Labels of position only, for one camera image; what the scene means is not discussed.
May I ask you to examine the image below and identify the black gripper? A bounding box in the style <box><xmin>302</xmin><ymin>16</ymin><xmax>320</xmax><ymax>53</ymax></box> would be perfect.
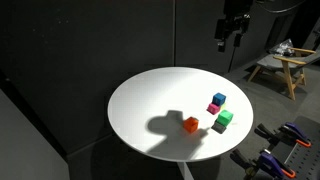
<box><xmin>214</xmin><ymin>18</ymin><xmax>228</xmax><ymax>53</ymax></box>

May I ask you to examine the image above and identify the orange block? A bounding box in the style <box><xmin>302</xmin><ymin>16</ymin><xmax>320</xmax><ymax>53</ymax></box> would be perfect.
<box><xmin>183</xmin><ymin>116</ymin><xmax>200</xmax><ymax>134</ymax></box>

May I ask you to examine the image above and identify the blue block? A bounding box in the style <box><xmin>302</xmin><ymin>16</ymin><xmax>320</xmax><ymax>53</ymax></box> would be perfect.
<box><xmin>212</xmin><ymin>92</ymin><xmax>227</xmax><ymax>107</ymax></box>

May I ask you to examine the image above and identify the pink block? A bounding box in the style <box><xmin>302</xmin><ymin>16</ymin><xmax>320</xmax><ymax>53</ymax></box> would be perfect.
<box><xmin>207</xmin><ymin>102</ymin><xmax>222</xmax><ymax>116</ymax></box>

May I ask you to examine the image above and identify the green block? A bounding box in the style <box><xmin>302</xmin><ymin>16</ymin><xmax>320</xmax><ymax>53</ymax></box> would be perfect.
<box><xmin>215</xmin><ymin>109</ymin><xmax>234</xmax><ymax>128</ymax></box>

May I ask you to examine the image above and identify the gray block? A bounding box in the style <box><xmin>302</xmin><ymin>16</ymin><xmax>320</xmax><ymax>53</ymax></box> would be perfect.
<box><xmin>211</xmin><ymin>120</ymin><xmax>228</xmax><ymax>135</ymax></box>

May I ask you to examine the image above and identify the crumpled clear plastic bag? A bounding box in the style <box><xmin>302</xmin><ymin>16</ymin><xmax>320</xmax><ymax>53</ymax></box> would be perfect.
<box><xmin>269</xmin><ymin>38</ymin><xmax>296</xmax><ymax>57</ymax></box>

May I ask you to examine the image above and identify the wooden armchair gray cushion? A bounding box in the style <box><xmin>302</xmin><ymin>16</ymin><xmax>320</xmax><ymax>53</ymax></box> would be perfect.
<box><xmin>247</xmin><ymin>46</ymin><xmax>320</xmax><ymax>101</ymax></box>

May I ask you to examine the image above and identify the purple orange spring clamp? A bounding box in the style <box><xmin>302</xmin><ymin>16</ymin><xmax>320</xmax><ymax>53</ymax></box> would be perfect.
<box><xmin>254</xmin><ymin>122</ymin><xmax>313</xmax><ymax>149</ymax></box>
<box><xmin>230</xmin><ymin>148</ymin><xmax>297</xmax><ymax>179</ymax></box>

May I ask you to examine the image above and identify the perforated metal plate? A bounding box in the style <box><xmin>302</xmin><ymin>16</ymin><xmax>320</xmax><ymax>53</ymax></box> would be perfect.
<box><xmin>266</xmin><ymin>115</ymin><xmax>320</xmax><ymax>180</ymax></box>

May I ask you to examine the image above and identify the white table pedestal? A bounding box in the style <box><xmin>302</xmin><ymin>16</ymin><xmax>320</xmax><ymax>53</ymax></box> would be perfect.
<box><xmin>176</xmin><ymin>161</ymin><xmax>195</xmax><ymax>180</ymax></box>

